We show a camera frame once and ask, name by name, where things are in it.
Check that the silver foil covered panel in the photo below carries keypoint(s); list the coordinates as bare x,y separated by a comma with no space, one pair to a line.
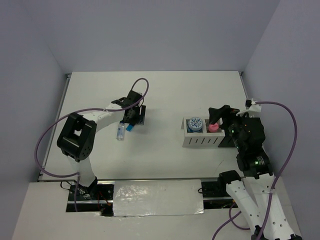
157,198

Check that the blue slime jar printed lid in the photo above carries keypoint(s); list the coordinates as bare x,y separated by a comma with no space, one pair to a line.
195,125

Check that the blue cap black highlighter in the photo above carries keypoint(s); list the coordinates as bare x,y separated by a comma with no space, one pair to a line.
129,128

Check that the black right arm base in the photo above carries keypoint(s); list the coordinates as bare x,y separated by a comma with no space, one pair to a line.
213,190

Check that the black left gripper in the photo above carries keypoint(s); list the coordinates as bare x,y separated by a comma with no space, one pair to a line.
139,118

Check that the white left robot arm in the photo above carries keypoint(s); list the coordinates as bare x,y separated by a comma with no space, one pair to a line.
77,137

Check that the pink cap clear tube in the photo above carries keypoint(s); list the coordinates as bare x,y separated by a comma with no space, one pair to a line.
213,128

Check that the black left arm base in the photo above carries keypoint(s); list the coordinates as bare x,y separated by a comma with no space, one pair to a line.
101,202

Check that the black slotted organizer box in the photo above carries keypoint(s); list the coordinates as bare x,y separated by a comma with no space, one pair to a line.
227,141

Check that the clear spray bottle blue cap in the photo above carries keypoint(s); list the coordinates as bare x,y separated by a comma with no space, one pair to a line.
120,131

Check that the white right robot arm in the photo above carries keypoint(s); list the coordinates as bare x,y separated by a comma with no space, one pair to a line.
255,193

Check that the white slotted organizer box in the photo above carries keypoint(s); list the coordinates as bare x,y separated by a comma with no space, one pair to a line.
204,139

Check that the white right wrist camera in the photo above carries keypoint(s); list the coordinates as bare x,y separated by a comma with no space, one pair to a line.
251,107

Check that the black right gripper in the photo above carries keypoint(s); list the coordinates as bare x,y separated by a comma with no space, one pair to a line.
215,113

